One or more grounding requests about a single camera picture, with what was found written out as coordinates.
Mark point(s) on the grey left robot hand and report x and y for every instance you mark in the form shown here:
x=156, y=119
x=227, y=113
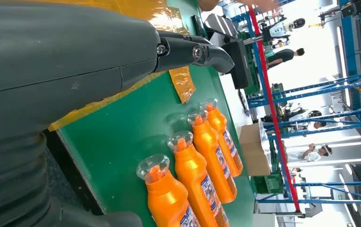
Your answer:
x=58, y=56

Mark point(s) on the orange detergent bottle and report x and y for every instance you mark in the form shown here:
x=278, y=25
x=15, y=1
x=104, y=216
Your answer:
x=222, y=131
x=196, y=178
x=208, y=147
x=168, y=200

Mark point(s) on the tablet on stand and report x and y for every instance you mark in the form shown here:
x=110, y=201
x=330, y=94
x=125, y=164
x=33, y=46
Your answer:
x=219, y=24

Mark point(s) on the black smartphone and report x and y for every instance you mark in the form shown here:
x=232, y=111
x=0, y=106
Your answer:
x=198, y=26
x=242, y=100

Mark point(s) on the black carry case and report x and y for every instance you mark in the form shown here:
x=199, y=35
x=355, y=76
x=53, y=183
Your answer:
x=240, y=65

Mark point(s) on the green plastic crate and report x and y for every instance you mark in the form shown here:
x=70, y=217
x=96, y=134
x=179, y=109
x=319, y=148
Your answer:
x=250, y=62
x=266, y=185

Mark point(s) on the distant person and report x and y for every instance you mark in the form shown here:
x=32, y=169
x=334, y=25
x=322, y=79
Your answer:
x=280, y=57
x=312, y=155

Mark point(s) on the white table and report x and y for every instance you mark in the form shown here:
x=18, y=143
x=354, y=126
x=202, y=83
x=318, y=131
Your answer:
x=230, y=100

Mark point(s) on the red pole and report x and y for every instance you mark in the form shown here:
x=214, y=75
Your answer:
x=273, y=103

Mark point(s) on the brown cardboard box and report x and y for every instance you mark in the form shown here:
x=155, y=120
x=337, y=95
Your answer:
x=252, y=150

